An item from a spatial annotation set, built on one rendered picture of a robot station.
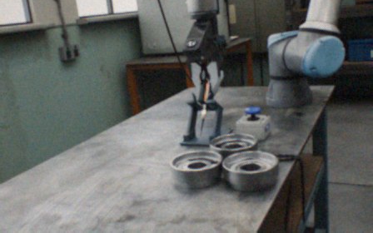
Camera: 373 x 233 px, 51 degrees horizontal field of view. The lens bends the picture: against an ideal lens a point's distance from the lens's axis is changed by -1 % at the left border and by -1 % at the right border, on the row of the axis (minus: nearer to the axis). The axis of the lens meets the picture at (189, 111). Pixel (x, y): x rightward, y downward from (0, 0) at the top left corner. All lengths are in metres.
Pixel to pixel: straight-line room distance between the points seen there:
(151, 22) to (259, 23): 1.76
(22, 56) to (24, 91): 0.21
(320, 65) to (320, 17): 0.13
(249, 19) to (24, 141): 3.01
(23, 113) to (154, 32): 1.27
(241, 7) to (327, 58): 3.61
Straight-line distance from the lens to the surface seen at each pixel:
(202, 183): 0.77
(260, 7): 4.67
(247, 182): 0.73
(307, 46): 1.16
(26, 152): 2.56
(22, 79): 2.53
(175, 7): 3.14
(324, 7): 1.19
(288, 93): 1.28
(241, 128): 1.00
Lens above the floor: 1.13
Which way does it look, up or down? 14 degrees down
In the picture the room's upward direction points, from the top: 6 degrees counter-clockwise
